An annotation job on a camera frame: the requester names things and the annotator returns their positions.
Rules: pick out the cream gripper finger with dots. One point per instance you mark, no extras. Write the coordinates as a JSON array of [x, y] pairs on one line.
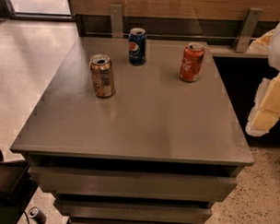
[[262, 43], [266, 110]]

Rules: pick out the orange gold soda can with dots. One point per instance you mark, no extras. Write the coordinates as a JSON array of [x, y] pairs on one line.
[[101, 75]]

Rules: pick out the red Coca-Cola can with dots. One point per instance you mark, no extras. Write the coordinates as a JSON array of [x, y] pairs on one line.
[[192, 60]]

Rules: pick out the blue Pepsi can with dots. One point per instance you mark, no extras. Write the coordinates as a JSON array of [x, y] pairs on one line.
[[137, 46]]

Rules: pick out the can on floor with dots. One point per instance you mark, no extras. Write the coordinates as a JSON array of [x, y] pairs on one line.
[[37, 215]]

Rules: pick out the grey drawer cabinet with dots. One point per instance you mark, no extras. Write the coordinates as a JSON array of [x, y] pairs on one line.
[[158, 151]]

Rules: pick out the dark bag on floor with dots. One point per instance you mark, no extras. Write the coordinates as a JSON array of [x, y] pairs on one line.
[[16, 189]]

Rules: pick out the right metal wall bracket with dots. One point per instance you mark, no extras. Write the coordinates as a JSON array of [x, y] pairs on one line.
[[242, 42]]

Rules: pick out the metal wall bracket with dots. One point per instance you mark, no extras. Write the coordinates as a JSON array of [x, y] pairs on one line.
[[116, 21], [242, 42]]

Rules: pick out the left metal wall bracket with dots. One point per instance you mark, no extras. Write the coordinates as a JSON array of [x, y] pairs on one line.
[[116, 21]]

